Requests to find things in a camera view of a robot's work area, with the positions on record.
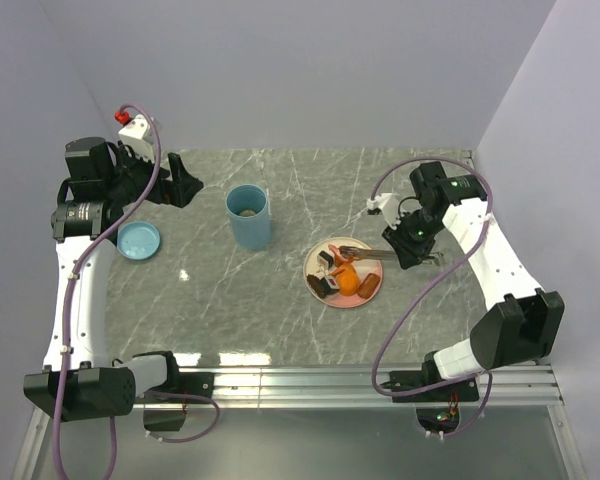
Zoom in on light blue cylindrical container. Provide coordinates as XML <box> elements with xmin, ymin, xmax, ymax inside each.
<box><xmin>226</xmin><ymin>184</ymin><xmax>272</xmax><ymax>250</ymax></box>

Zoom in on sushi roll red centre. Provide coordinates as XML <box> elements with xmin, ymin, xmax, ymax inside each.
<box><xmin>319</xmin><ymin>275</ymin><xmax>340</xmax><ymax>297</ymax></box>

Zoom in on light blue round lid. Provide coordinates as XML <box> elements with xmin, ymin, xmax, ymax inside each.
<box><xmin>117</xmin><ymin>221</ymin><xmax>161</xmax><ymax>261</ymax></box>

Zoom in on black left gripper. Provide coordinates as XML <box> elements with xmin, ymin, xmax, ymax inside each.
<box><xmin>105</xmin><ymin>140</ymin><xmax>203</xmax><ymax>208</ymax></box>

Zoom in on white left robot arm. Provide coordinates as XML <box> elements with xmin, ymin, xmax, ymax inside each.
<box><xmin>23</xmin><ymin>137</ymin><xmax>203</xmax><ymax>422</ymax></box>

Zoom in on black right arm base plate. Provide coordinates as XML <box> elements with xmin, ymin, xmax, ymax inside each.
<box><xmin>382</xmin><ymin>370</ymin><xmax>480</xmax><ymax>403</ymax></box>

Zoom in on pink round plate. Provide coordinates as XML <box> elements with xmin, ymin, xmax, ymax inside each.
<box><xmin>303</xmin><ymin>237</ymin><xmax>383</xmax><ymax>309</ymax></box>

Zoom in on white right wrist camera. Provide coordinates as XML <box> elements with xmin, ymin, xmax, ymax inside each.
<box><xmin>366</xmin><ymin>193</ymin><xmax>401</xmax><ymax>230</ymax></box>

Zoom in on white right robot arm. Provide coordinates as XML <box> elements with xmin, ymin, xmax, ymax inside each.
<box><xmin>367</xmin><ymin>157</ymin><xmax>565</xmax><ymax>400</ymax></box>

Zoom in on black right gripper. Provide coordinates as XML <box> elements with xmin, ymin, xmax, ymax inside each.
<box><xmin>382</xmin><ymin>208</ymin><xmax>446</xmax><ymax>270</ymax></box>

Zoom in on brown grilled meat piece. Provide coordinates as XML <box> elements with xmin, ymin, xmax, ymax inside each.
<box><xmin>357</xmin><ymin>273</ymin><xmax>382</xmax><ymax>299</ymax></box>

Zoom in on orange fried shrimp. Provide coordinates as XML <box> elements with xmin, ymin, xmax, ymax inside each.
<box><xmin>328</xmin><ymin>244</ymin><xmax>356</xmax><ymax>277</ymax></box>

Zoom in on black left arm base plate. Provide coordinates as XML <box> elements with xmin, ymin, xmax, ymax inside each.
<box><xmin>146</xmin><ymin>371</ymin><xmax>215</xmax><ymax>404</ymax></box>

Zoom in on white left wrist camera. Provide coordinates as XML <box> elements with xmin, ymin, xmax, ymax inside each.
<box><xmin>114</xmin><ymin>110</ymin><xmax>162</xmax><ymax>162</ymax></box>

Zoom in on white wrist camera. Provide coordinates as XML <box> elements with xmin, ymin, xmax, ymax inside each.
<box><xmin>366</xmin><ymin>193</ymin><xmax>401</xmax><ymax>230</ymax></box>
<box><xmin>114</xmin><ymin>110</ymin><xmax>162</xmax><ymax>162</ymax></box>

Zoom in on sushi roll orange centre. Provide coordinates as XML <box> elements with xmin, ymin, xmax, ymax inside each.
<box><xmin>316</xmin><ymin>251</ymin><xmax>335</xmax><ymax>272</ymax></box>

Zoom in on steel serving tongs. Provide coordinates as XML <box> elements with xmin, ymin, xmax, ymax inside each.
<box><xmin>338</xmin><ymin>246</ymin><xmax>444</xmax><ymax>266</ymax></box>

